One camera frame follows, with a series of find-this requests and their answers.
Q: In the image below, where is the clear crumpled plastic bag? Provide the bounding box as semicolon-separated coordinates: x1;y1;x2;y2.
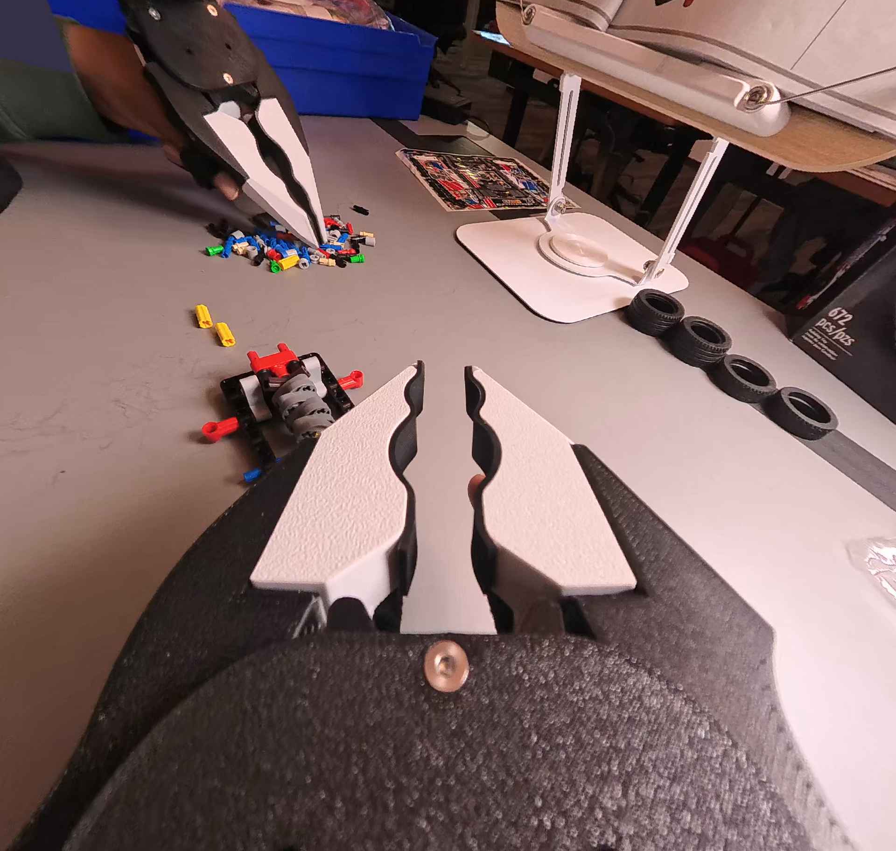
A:
846;535;896;601

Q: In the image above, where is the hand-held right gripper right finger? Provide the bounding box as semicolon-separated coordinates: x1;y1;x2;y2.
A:
464;365;638;628

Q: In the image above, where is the person's left hand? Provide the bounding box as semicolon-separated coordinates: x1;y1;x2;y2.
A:
66;21;245;202

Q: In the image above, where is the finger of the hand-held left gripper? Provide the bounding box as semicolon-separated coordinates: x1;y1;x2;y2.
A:
254;104;329;243
203;101;323;247

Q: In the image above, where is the black lego frame assembly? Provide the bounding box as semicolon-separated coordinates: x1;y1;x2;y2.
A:
202;342;365;482

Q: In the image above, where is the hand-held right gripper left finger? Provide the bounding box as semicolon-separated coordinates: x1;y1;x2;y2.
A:
250;360;427;621

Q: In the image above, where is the lego instruction booklet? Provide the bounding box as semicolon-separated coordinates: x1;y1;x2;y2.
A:
433;0;896;137

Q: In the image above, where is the black lego set box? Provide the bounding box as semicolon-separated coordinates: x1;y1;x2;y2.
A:
783;224;896;405

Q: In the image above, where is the black lego tire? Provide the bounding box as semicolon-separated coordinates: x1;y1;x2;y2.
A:
763;387;840;441
625;289;686;337
710;354;779;404
665;315;733;369

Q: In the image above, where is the person's left forearm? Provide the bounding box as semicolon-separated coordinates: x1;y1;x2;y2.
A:
0;14;106;144

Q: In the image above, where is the pile of small lego pieces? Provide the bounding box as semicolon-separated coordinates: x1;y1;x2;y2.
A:
205;210;379;274

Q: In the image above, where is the lego sticker sheet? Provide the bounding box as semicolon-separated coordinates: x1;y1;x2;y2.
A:
395;146;581;214

